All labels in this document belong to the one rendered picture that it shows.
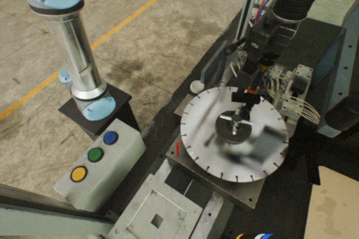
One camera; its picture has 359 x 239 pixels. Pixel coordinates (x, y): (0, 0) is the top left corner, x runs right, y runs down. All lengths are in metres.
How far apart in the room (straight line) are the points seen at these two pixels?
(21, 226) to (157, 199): 0.33
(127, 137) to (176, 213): 0.28
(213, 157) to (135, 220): 0.27
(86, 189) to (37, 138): 1.45
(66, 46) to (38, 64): 2.14
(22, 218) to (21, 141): 1.79
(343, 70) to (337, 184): 0.41
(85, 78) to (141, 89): 1.34
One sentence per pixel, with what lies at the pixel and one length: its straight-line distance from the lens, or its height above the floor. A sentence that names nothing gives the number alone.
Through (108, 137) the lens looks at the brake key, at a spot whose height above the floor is 0.91.
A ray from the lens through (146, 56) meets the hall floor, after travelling 2.29.
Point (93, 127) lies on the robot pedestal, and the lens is 0.93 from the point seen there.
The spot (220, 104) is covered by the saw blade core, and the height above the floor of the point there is 0.95.
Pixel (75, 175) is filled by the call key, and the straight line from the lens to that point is 0.69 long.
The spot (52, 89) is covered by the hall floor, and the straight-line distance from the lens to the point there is 2.34.
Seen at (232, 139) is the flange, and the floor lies 0.96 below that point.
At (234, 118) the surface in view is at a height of 1.00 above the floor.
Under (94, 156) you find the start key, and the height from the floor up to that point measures 0.91.
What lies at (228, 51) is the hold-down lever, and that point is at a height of 1.22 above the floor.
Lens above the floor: 1.49
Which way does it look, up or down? 56 degrees down
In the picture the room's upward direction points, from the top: 3 degrees counter-clockwise
